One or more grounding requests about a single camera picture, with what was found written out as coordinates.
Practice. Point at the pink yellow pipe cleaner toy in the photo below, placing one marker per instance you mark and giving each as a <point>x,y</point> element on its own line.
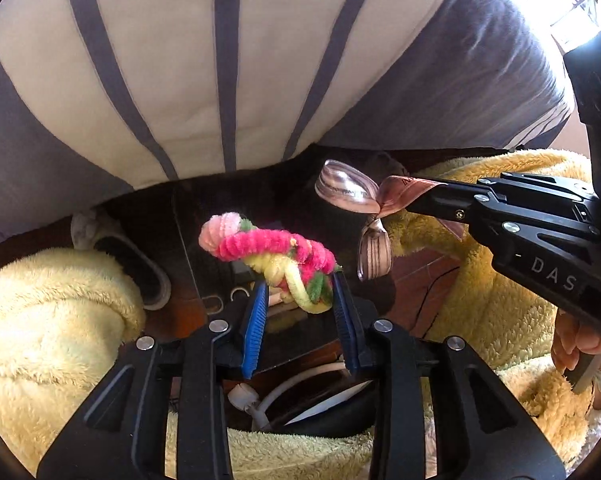
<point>260,245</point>

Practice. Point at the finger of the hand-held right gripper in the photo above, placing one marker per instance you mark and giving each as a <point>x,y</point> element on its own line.
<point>480,202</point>

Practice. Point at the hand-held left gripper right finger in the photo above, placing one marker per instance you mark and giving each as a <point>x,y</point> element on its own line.
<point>348,325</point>

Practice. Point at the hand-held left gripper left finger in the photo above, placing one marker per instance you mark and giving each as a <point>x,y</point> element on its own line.
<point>254,330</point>

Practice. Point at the grey white slipper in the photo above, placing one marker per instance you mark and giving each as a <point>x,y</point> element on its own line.
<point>88,227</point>

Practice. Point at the pink ribbon bow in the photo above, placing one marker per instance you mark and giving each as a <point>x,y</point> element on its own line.
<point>350,195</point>

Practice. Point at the person's right hand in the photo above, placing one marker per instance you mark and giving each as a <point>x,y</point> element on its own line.
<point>565,340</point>

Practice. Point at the striped cream grey bedding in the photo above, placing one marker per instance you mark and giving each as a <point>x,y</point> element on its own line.
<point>205,60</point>

